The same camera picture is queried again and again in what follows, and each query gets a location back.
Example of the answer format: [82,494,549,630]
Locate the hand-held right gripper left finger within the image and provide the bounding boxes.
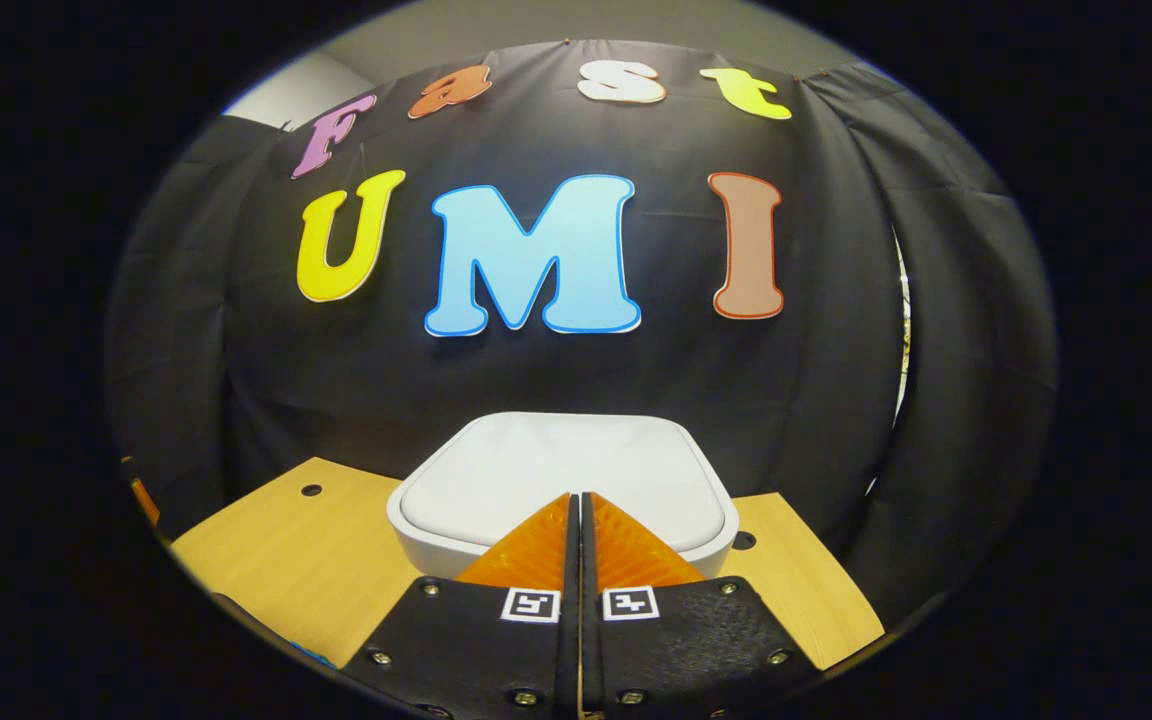
[339,492,580,720]

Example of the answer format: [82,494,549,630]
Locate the grey desktop garbage bin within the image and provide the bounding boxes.
[386,412,740,581]

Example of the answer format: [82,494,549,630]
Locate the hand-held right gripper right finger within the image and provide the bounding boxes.
[579,491,825,720]

